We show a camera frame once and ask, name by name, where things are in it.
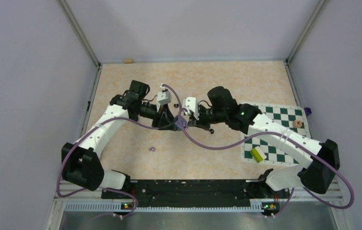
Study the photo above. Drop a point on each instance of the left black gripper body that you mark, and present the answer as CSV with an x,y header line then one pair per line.
x,y
149,110

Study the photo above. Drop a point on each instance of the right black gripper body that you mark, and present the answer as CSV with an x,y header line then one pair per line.
x,y
207,117

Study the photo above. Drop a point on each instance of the purple grey earbud charging case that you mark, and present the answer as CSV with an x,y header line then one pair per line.
x,y
180,123

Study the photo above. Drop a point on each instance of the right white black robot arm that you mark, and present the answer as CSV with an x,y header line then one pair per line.
x,y
316,160

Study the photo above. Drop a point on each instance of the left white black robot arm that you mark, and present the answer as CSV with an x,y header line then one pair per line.
x,y
81,161

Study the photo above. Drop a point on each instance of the lime green white brick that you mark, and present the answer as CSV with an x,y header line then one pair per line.
x,y
258,154

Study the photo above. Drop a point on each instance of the green white chessboard mat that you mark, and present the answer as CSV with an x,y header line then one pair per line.
x,y
283,115

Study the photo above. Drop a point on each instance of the wooden letter cube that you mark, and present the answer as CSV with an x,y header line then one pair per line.
x,y
297,124

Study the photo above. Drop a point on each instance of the purple object beside table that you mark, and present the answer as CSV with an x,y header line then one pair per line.
x,y
307,111

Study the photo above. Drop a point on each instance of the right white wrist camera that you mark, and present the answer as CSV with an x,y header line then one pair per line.
x,y
190,107

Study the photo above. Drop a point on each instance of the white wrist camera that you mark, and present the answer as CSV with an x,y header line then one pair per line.
x,y
163,98
190,107

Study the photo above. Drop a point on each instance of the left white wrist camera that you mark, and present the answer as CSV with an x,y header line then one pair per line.
x,y
163,98

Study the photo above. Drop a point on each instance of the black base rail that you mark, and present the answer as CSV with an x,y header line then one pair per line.
x,y
197,193

